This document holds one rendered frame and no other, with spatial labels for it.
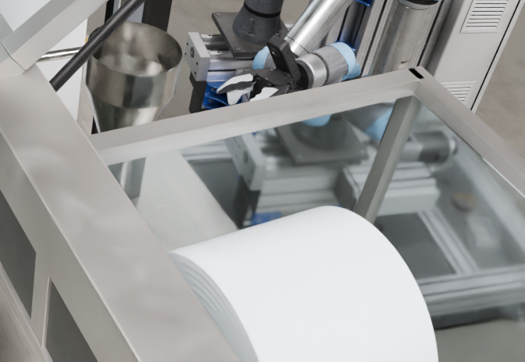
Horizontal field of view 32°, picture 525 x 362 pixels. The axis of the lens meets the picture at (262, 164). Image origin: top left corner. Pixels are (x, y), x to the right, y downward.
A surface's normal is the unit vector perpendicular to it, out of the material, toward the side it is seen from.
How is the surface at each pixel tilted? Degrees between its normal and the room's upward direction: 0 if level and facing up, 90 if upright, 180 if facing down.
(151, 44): 90
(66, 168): 0
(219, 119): 0
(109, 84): 90
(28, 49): 90
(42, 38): 90
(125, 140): 0
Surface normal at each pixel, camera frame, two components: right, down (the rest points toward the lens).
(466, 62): 0.34, 0.65
